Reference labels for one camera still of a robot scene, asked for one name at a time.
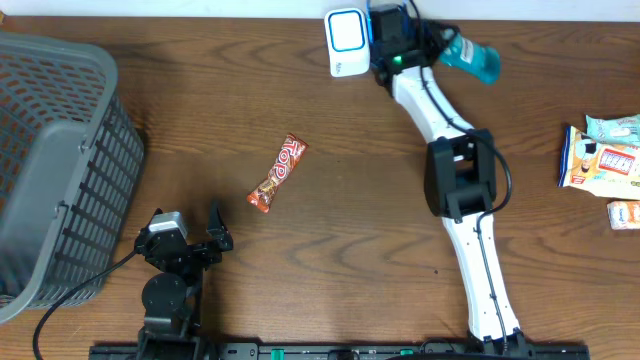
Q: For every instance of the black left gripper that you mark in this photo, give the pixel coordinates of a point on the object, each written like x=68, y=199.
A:
x=215, y=228

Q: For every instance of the orange tissue pack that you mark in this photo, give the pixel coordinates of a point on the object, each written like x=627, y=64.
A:
x=624, y=215

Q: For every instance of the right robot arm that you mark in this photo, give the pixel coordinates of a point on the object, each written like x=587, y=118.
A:
x=460, y=183

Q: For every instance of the yellow snack bag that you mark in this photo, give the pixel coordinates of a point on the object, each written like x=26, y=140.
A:
x=604, y=170

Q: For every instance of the orange chocolate bar wrapper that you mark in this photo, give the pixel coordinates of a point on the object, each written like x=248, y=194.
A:
x=289, y=156

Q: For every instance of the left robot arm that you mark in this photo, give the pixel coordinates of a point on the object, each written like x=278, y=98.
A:
x=172, y=298

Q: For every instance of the teal mouthwash bottle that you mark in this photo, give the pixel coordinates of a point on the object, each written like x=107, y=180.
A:
x=483, y=62

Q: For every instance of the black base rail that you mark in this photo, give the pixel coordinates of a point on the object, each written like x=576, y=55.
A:
x=433, y=350

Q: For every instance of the white barcode scanner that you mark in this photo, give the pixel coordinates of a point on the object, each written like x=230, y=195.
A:
x=347, y=42

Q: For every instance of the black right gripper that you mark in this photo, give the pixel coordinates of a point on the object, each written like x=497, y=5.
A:
x=433, y=42

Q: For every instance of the grey plastic mesh basket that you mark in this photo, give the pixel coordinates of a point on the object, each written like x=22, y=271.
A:
x=70, y=161

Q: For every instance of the teal wet wipes pack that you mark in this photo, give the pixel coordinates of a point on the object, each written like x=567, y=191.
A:
x=624, y=131

